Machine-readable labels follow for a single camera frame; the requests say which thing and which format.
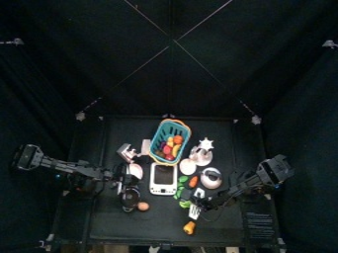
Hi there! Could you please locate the white toy spatula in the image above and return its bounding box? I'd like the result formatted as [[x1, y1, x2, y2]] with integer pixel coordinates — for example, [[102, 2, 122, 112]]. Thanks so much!
[[187, 207, 203, 221]]

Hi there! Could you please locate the black toy pot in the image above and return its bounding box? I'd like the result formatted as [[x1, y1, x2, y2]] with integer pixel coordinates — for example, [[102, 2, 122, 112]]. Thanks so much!
[[121, 186, 143, 212]]

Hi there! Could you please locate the white pink bowl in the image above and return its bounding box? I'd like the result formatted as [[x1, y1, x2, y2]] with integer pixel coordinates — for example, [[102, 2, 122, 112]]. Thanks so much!
[[129, 163, 146, 181]]

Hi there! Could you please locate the green toy pea pod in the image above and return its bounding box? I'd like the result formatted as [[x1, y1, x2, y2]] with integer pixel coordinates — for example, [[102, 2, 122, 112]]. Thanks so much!
[[173, 186, 186, 201]]

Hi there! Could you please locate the orange toy carrot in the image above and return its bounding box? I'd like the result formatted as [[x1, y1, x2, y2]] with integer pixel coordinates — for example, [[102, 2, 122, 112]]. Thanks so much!
[[187, 175, 201, 189]]

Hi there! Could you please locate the grey white toy mixer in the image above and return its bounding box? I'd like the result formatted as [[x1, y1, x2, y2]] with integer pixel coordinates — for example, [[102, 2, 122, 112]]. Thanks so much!
[[115, 142, 141, 164]]

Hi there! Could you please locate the orange yellow toy pepper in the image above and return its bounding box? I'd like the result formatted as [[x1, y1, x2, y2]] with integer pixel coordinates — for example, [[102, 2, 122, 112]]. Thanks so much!
[[182, 220, 197, 236]]

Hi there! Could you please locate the silver toy kettle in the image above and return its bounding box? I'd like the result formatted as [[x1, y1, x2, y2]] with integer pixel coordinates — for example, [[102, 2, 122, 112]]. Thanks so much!
[[199, 166, 225, 191]]

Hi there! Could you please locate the white toy cup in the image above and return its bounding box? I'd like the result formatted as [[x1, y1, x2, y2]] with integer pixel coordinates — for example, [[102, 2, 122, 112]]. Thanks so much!
[[141, 138, 154, 156]]

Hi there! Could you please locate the white toy juicer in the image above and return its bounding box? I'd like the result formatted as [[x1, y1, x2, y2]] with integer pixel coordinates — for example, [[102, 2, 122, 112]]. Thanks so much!
[[187, 136, 215, 167]]

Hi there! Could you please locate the yellow toy banana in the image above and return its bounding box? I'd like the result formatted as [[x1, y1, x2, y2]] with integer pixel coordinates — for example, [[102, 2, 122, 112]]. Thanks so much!
[[170, 143, 182, 158]]

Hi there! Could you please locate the teal basket with orange handle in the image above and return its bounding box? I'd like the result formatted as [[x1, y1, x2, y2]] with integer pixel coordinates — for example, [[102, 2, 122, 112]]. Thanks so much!
[[149, 119, 193, 166]]

